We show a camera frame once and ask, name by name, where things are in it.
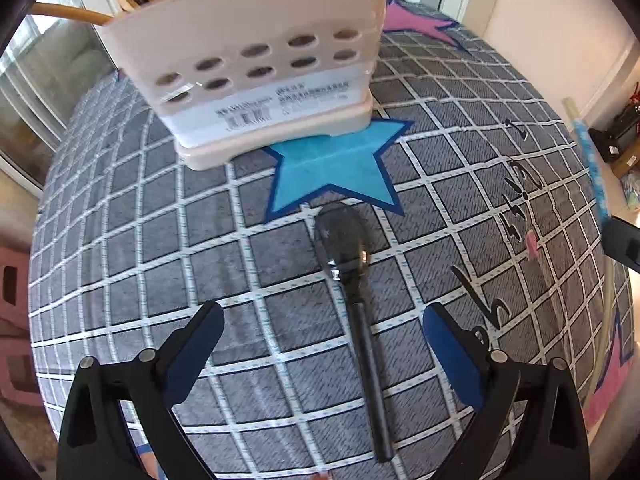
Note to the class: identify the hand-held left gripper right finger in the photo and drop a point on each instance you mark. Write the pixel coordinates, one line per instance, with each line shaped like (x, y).
(447, 345)

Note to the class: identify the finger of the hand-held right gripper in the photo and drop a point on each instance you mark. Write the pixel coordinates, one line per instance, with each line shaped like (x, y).
(622, 242)

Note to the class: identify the pink plastic stool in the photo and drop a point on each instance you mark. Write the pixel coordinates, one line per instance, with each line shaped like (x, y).
(15, 320)

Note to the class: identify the beige plastic utensil holder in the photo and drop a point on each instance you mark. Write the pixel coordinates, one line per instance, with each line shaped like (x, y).
(260, 60)

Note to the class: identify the glass sliding door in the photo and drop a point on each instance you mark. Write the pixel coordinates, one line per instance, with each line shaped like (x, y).
(40, 100)

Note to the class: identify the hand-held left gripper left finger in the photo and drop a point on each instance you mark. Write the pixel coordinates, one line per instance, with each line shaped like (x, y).
(197, 345)

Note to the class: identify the cardboard box with black tray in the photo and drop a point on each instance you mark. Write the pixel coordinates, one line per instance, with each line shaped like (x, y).
(617, 140)

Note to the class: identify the grey checked tablecloth with stars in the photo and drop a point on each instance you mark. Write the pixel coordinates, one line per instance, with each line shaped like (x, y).
(200, 260)

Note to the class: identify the blue white patterned chopstick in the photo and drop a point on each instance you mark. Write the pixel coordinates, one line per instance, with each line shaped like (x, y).
(593, 170)

